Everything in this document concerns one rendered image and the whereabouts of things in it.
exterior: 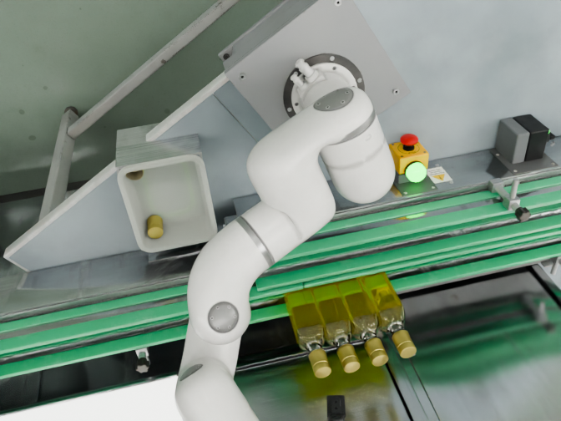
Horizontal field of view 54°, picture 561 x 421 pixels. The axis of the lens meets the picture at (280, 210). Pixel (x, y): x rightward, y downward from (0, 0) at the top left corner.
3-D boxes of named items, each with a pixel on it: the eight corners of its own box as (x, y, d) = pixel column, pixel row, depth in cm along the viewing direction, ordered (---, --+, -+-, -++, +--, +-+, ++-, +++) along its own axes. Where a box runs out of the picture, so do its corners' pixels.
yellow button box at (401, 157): (386, 167, 132) (398, 185, 126) (387, 140, 128) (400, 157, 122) (414, 162, 133) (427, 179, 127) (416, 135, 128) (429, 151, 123)
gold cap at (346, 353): (336, 357, 111) (343, 375, 108) (336, 346, 109) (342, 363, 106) (353, 353, 112) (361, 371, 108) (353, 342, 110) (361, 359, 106)
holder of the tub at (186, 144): (146, 246, 131) (147, 268, 125) (116, 147, 114) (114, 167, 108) (217, 232, 133) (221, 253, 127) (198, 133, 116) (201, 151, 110)
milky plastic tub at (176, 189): (140, 230, 128) (140, 256, 121) (114, 148, 114) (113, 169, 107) (214, 216, 130) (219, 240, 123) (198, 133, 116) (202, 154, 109)
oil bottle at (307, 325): (279, 285, 130) (300, 357, 113) (277, 267, 126) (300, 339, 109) (302, 280, 130) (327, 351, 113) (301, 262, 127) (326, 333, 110)
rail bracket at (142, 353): (138, 339, 131) (138, 386, 120) (131, 320, 127) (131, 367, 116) (155, 336, 131) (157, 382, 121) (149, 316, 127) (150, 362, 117)
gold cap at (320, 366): (309, 362, 110) (314, 380, 107) (308, 351, 108) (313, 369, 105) (325, 358, 111) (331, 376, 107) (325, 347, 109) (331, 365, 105)
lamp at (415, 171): (403, 179, 126) (408, 186, 123) (404, 162, 123) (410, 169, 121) (422, 175, 126) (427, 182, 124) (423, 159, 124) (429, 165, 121)
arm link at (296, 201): (255, 246, 85) (205, 165, 76) (373, 159, 90) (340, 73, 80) (283, 275, 78) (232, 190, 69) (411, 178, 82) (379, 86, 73)
